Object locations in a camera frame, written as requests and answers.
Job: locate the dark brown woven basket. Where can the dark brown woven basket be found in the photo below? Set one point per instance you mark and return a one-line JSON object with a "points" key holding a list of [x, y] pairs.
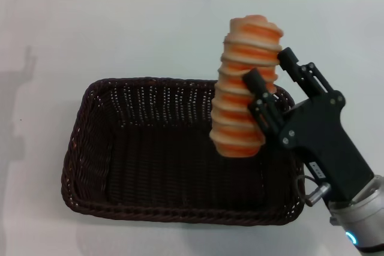
{"points": [[150, 160]]}

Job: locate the orange striped spiral bread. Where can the orange striped spiral bread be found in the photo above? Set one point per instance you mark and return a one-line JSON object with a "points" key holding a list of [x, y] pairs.
{"points": [[240, 112]]}

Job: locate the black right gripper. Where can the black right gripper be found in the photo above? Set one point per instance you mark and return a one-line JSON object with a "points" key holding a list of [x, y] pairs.
{"points": [[324, 136]]}

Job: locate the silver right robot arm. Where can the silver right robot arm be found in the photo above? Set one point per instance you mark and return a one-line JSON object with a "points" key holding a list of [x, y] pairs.
{"points": [[360, 223]]}

